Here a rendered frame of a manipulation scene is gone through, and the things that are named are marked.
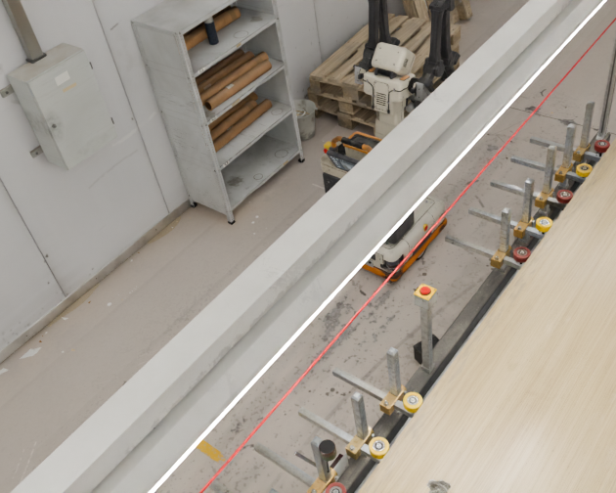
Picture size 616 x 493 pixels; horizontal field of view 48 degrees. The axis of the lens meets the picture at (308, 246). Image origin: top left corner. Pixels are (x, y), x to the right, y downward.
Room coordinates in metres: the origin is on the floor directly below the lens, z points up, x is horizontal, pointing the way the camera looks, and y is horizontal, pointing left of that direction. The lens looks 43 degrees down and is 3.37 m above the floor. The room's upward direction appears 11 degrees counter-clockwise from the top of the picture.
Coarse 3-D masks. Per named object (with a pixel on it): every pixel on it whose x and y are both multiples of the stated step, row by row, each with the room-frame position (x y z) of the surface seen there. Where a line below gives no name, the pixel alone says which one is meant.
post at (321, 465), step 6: (318, 438) 1.40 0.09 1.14; (312, 444) 1.38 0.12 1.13; (318, 444) 1.38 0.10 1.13; (312, 450) 1.39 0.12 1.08; (318, 450) 1.37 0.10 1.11; (318, 456) 1.37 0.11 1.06; (318, 462) 1.38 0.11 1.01; (324, 462) 1.38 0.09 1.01; (318, 468) 1.38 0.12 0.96; (324, 468) 1.37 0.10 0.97; (324, 474) 1.37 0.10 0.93; (330, 474) 1.39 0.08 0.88; (324, 480) 1.37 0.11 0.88
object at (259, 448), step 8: (256, 448) 1.58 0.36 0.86; (264, 448) 1.57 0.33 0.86; (264, 456) 1.55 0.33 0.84; (272, 456) 1.53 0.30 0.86; (280, 456) 1.52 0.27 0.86; (280, 464) 1.49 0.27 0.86; (288, 464) 1.48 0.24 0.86; (288, 472) 1.46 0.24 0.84; (296, 472) 1.44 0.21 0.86; (304, 472) 1.43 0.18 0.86; (304, 480) 1.40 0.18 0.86; (312, 480) 1.39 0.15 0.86
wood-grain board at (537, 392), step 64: (576, 192) 2.70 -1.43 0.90; (576, 256) 2.25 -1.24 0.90; (512, 320) 1.95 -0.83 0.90; (576, 320) 1.88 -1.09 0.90; (448, 384) 1.68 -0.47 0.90; (512, 384) 1.62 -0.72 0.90; (576, 384) 1.57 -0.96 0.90; (448, 448) 1.40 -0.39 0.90; (512, 448) 1.35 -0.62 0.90; (576, 448) 1.30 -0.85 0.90
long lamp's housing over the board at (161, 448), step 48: (576, 0) 1.90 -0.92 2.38; (528, 48) 1.69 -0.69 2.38; (480, 96) 1.50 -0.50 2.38; (432, 144) 1.34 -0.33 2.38; (384, 192) 1.20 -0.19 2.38; (336, 288) 0.98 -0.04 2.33; (288, 336) 0.87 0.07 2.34; (240, 384) 0.78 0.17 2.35; (192, 432) 0.69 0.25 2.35; (144, 480) 0.62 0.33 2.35
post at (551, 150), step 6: (552, 150) 2.78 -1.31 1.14; (552, 156) 2.78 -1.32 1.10; (546, 162) 2.80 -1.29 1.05; (552, 162) 2.78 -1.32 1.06; (546, 168) 2.80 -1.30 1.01; (552, 168) 2.79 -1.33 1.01; (546, 174) 2.79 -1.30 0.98; (552, 174) 2.80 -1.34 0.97; (546, 180) 2.79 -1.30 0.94; (546, 186) 2.79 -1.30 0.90; (546, 192) 2.79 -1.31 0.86; (546, 210) 2.78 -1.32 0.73
